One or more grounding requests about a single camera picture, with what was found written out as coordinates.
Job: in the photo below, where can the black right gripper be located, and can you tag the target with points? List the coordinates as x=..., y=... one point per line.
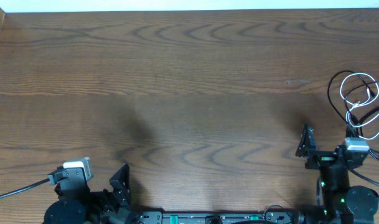
x=305, y=150

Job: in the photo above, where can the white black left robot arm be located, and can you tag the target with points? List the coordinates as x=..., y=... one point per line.
x=78, y=204

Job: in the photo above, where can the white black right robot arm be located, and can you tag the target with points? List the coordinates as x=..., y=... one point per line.
x=337, y=200

